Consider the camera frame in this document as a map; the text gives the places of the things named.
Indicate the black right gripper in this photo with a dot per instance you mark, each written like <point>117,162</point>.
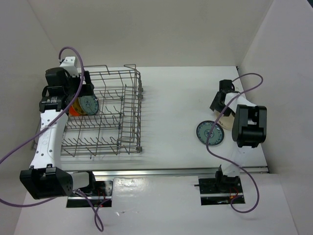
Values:
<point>214,105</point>

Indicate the yellow patterned plate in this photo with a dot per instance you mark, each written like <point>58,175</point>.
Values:
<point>78,107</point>

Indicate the orange plastic plate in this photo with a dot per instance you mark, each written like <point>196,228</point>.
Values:
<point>72,112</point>

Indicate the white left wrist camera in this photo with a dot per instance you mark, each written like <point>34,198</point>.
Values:
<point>69,64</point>

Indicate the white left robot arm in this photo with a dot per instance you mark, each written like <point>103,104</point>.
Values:
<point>45,178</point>

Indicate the aluminium rail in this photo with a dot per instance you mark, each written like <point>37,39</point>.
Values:
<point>171,172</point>

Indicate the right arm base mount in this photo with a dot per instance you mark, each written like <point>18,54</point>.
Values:
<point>211,195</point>

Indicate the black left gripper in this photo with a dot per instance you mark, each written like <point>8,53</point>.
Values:
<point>87,88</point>

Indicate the cream plate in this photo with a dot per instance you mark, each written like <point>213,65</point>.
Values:
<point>226,122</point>

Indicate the grey wire dish rack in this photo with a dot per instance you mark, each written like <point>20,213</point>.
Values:
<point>116,128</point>

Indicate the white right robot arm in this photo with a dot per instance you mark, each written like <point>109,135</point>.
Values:
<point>248,128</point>

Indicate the blue patterned plate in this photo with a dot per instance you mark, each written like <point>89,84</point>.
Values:
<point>89,104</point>
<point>214,135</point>

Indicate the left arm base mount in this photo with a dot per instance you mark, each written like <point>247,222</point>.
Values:
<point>101,196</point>

